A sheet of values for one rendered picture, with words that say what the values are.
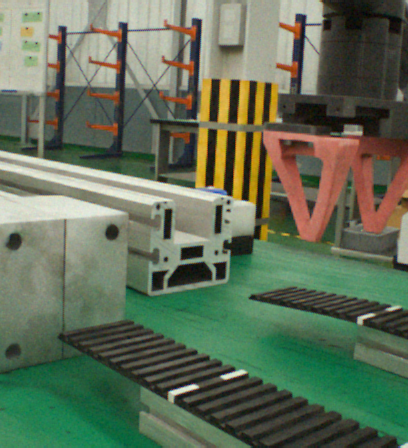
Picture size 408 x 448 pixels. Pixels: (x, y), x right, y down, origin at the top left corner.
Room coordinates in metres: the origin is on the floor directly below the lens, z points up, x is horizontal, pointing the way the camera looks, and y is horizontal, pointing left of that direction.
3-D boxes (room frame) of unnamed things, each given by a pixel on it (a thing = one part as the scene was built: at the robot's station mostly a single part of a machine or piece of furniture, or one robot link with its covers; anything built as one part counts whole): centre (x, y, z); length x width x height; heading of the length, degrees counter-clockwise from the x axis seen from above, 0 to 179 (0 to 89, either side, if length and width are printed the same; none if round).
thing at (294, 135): (0.47, -0.08, 0.91); 0.07 x 0.07 x 0.09; 43
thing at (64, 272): (0.46, 0.11, 0.83); 0.12 x 0.09 x 0.10; 133
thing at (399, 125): (0.51, -0.12, 0.91); 0.07 x 0.07 x 0.09; 43
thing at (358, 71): (0.49, -0.10, 0.98); 0.10 x 0.07 x 0.07; 133
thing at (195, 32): (10.99, 1.73, 1.10); 3.30 x 0.90 x 2.20; 49
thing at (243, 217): (0.79, 0.00, 0.81); 0.10 x 0.08 x 0.06; 133
